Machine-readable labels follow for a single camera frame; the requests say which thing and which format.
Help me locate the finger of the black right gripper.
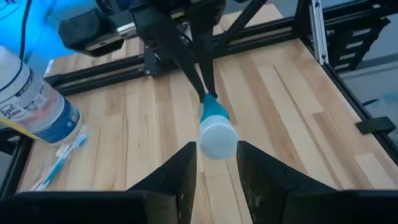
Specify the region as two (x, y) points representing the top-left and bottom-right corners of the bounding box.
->
(132, 6), (208, 103)
(189, 2), (223, 96)

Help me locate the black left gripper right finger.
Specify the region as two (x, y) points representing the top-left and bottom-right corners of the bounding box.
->
(236, 140), (398, 224)

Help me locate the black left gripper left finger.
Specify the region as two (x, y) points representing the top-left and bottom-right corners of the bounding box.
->
(0, 141), (198, 224)

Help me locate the teal mouthwash bottle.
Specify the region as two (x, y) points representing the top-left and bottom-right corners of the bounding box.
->
(197, 94), (239, 161)

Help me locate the bright blue bulky object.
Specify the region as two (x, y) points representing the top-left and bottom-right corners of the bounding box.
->
(0, 0), (98, 75)

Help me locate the white wipes canister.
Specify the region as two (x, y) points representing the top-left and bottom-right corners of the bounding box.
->
(0, 45), (83, 146)

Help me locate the wrapped blue white toothbrush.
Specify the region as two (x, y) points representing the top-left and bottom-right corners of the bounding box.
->
(30, 133), (88, 192)

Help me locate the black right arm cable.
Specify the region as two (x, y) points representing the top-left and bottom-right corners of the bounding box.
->
(19, 0), (32, 60)

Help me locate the silver aluminium bracket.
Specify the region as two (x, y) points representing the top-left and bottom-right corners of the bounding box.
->
(309, 0), (330, 65)

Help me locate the black slotted bracket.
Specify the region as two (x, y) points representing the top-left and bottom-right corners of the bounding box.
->
(329, 17), (391, 73)

